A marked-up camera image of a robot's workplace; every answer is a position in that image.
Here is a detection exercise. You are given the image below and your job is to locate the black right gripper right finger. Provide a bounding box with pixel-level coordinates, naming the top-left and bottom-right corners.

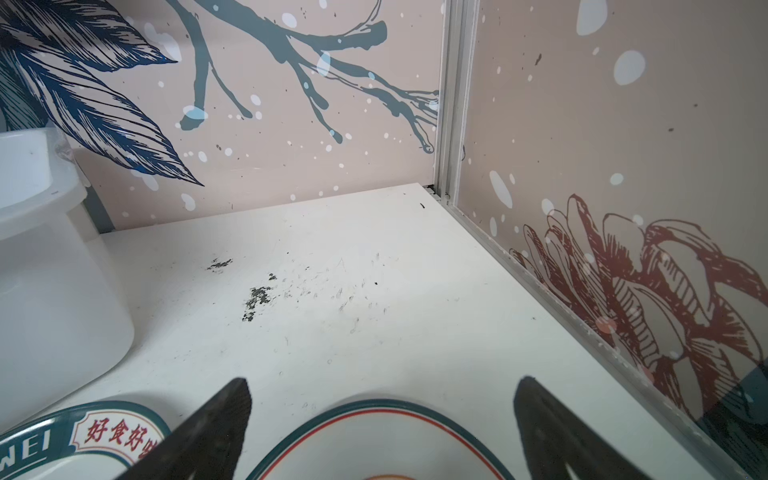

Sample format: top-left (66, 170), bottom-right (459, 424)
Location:
top-left (513, 376), bottom-right (649, 480)

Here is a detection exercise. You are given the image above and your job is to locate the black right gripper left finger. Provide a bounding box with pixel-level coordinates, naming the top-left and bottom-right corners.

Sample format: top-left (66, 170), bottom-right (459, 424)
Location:
top-left (120, 378), bottom-right (252, 480)

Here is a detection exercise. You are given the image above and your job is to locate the white plastic bin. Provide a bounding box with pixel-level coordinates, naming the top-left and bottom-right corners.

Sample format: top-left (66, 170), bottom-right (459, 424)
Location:
top-left (1, 128), bottom-right (134, 431)

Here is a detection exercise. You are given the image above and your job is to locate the green rimmed white plate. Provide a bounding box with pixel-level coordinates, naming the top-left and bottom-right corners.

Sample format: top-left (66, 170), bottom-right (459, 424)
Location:
top-left (1, 400), bottom-right (171, 479)

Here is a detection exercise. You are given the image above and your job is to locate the orange sunburst white plate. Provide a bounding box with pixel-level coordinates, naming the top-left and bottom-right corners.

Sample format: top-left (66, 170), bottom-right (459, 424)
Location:
top-left (248, 398), bottom-right (513, 479)

